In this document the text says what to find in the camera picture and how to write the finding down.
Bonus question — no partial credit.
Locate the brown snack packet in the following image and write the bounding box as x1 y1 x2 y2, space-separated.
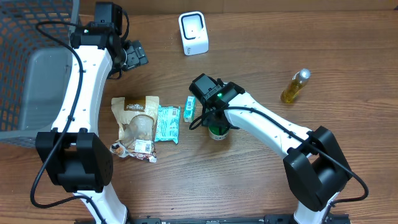
109 96 159 163

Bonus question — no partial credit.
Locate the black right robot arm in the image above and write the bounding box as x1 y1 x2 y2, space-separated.
189 73 351 223

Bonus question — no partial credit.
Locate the dark grey mesh basket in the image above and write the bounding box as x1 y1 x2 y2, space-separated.
1 0 80 147

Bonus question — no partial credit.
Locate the teal snack bar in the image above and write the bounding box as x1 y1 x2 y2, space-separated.
155 106 180 144

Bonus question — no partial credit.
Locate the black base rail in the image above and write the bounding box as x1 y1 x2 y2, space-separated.
74 213 351 224

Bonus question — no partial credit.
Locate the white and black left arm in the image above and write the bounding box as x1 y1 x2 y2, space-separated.
35 2 148 223

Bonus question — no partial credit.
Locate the yellow liquid bottle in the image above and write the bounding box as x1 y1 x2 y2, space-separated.
280 68 311 103

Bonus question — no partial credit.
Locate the green lidded jar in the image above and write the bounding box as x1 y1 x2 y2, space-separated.
208 125 230 141

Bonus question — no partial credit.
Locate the teal Kleenex tissue pack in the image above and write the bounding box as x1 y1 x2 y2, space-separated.
183 96 196 123

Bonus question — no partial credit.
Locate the white barcode scanner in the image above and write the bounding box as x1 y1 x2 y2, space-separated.
178 11 209 56

